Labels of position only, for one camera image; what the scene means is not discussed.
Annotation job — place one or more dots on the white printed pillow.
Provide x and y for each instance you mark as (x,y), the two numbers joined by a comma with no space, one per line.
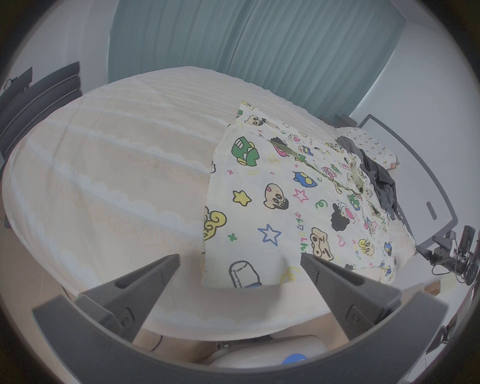
(378,150)

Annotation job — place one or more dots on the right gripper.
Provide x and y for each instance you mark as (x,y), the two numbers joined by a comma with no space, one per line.
(442,258)

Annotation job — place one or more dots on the blue-green curtain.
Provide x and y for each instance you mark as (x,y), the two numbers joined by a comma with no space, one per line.
(262,45)

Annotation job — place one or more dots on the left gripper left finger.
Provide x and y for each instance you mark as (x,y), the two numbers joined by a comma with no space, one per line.
(135,296)

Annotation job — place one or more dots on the pile of clothes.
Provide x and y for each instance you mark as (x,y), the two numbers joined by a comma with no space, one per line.
(382,183)

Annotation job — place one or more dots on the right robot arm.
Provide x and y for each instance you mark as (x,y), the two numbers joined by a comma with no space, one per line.
(468,266)

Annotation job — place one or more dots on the white printed pyjama top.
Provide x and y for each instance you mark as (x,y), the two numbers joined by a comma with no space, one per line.
(262,210)

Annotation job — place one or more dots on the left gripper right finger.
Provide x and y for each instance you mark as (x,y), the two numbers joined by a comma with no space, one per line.
(348,296)

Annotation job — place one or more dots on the grey bedside table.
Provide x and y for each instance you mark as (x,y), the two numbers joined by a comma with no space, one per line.
(339,120)

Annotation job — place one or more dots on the bed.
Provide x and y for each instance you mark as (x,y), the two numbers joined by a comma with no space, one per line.
(112,150)

